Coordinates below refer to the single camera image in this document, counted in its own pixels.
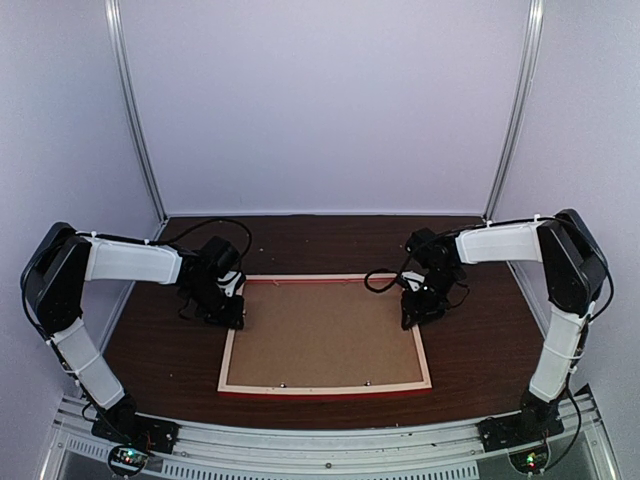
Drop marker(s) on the left aluminium corner post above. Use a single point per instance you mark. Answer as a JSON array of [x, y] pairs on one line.
[[118, 42]]

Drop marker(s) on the brown backing board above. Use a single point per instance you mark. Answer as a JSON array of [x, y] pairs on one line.
[[325, 335]]

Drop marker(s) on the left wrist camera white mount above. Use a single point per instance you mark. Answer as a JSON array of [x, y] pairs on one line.
[[231, 283]]

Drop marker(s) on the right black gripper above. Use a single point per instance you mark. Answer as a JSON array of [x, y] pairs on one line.
[[419, 310]]

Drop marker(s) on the aluminium front rail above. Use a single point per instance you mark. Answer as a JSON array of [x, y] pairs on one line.
[[448, 451]]

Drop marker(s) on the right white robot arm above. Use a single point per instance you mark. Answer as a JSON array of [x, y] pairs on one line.
[[574, 267]]

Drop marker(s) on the aluminium corner post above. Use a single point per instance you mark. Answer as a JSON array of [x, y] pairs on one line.
[[525, 78], [118, 42]]

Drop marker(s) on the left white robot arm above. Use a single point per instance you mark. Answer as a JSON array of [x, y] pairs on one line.
[[74, 286]]

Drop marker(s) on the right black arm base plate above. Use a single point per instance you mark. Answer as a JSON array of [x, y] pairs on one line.
[[510, 431]]

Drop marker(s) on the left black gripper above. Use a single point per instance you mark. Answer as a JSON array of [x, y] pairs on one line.
[[230, 318]]

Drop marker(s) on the right aluminium corner post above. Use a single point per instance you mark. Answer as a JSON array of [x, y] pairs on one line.
[[525, 78]]

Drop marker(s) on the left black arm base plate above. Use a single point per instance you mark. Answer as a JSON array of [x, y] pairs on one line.
[[144, 433]]

